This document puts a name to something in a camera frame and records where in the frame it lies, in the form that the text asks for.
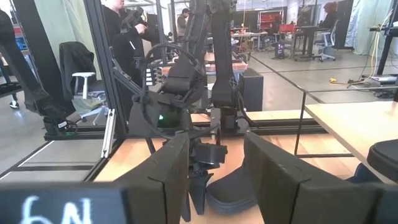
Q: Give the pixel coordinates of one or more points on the black computer tower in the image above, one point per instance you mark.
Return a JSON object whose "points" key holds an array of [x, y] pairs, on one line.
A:
{"points": [[252, 90]]}

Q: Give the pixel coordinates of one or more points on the person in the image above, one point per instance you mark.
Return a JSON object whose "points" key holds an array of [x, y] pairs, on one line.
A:
{"points": [[329, 15], [183, 25], [121, 46]]}

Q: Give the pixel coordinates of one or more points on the black background desk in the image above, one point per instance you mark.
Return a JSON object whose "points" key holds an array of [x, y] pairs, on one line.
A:
{"points": [[306, 37]]}

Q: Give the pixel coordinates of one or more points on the black background robot arm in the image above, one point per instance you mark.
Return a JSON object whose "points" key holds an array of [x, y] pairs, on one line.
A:
{"points": [[28, 77]]}

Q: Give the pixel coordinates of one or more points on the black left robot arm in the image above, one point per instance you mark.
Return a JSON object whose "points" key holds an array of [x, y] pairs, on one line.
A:
{"points": [[222, 62]]}

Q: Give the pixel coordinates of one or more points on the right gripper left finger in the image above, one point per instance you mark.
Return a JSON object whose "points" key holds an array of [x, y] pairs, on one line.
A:
{"points": [[155, 193]]}

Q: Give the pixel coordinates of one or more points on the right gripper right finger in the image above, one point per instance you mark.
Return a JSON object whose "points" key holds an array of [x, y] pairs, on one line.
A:
{"points": [[280, 186]]}

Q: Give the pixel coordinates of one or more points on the white office chair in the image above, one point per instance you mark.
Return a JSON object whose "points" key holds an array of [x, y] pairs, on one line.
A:
{"points": [[84, 84], [328, 40]]}

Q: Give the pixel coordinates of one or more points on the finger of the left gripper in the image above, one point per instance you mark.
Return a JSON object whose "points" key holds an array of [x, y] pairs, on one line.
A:
{"points": [[200, 193], [186, 208]]}

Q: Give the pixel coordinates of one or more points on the wooden shelf with black frame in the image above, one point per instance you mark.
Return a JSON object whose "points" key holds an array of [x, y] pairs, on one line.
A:
{"points": [[348, 124]]}

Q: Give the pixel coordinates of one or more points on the wooden background table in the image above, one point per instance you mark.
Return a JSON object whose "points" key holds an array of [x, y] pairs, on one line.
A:
{"points": [[239, 66]]}

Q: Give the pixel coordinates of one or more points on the red cabinet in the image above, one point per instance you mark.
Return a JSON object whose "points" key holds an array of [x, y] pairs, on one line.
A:
{"points": [[270, 20]]}

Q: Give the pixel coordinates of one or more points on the pale green curtain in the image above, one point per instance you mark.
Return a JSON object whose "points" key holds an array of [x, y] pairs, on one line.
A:
{"points": [[62, 21], [367, 25]]}

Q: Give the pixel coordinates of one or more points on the black jacket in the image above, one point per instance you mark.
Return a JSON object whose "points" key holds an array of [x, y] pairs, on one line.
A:
{"points": [[74, 59]]}

